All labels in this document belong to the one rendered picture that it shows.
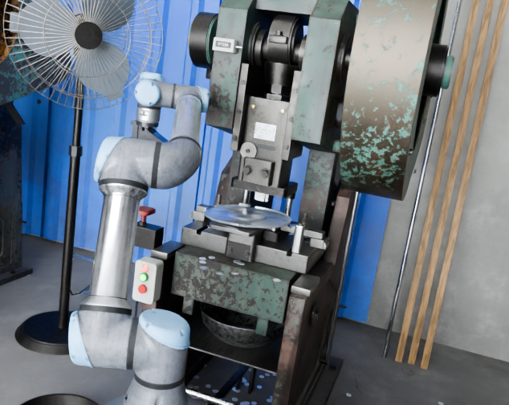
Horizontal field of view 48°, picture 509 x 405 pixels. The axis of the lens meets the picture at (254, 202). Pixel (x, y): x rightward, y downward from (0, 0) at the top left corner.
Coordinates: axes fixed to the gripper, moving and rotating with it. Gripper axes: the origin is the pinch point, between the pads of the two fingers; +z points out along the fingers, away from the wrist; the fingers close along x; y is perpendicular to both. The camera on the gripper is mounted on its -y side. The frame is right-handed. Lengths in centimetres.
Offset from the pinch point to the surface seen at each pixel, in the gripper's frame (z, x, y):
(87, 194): 48, -134, 113
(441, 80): -46, -16, -84
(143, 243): 19.2, 3.2, -2.6
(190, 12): -67, -134, 56
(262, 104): -30.3, -14.5, -30.7
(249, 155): -13.5, -13.2, -29.2
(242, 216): 5.4, -6.0, -32.1
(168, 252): 20.3, 3.0, -11.8
